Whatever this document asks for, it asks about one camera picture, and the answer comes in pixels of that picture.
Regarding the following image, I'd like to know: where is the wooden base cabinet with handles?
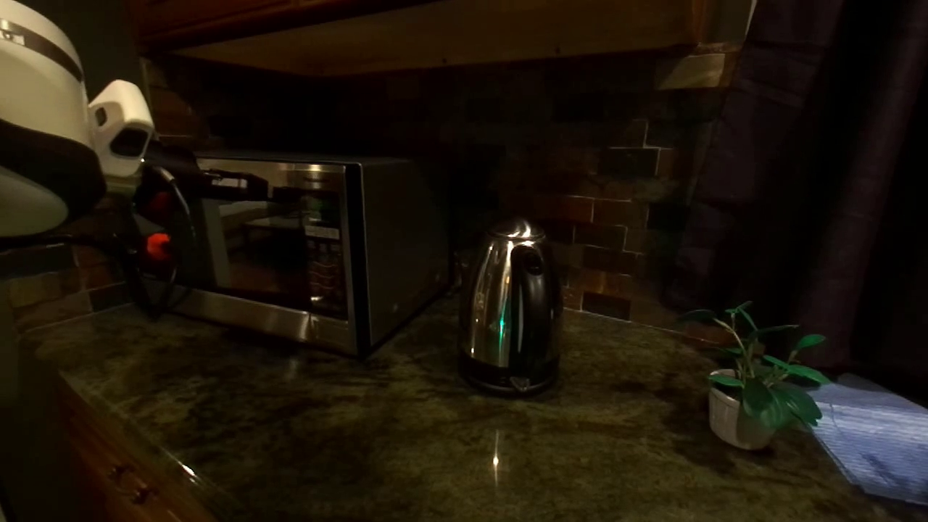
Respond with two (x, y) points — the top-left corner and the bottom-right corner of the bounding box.
(18, 363), (217, 522)

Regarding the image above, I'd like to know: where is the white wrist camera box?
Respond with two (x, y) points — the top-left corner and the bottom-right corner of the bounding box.
(88, 77), (153, 180)

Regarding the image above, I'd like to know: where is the dark curtain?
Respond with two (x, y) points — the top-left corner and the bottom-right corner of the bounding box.
(667, 0), (928, 393)

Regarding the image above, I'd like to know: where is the stainless steel electric kettle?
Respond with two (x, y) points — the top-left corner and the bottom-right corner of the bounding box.
(459, 216), (561, 393)

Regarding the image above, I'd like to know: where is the wooden upper cabinet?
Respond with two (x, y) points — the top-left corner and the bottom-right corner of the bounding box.
(129, 0), (759, 76)

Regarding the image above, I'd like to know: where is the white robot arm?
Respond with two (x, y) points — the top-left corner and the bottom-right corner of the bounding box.
(0, 0), (174, 242)

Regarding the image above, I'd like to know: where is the blue cloth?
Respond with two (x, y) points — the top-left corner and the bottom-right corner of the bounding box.
(813, 374), (928, 508)

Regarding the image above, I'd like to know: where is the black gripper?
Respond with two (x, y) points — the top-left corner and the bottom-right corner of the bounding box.
(129, 154), (207, 313)

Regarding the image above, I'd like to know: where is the stainless steel microwave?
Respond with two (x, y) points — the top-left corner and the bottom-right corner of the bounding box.
(165, 154), (453, 357)

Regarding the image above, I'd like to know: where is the green plant in white pot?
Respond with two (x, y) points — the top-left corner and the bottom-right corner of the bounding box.
(687, 300), (830, 453)

